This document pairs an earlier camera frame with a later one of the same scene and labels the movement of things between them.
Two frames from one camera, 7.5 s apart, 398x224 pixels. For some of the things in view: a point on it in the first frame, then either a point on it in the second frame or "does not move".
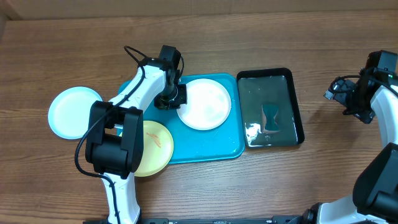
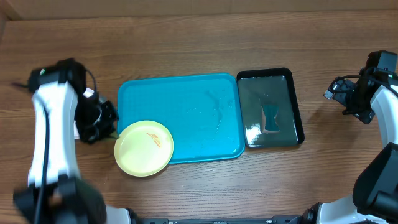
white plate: x=208 y=104 to x=87 y=93
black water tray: x=269 y=86 does not move
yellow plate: x=158 y=149 does not move
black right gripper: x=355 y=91 does not move
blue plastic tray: x=226 y=141 does not move
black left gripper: x=181 y=100 to x=93 y=134
